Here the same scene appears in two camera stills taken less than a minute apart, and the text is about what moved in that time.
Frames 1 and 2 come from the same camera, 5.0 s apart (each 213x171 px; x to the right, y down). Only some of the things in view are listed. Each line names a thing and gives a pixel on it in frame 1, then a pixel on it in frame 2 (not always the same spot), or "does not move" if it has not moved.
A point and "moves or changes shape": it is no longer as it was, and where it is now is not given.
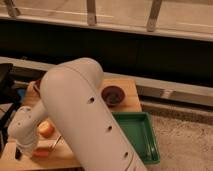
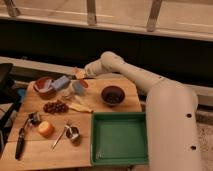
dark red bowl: (113, 95) does not move
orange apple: (45, 129) does not move
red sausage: (40, 152) moves or changes shape
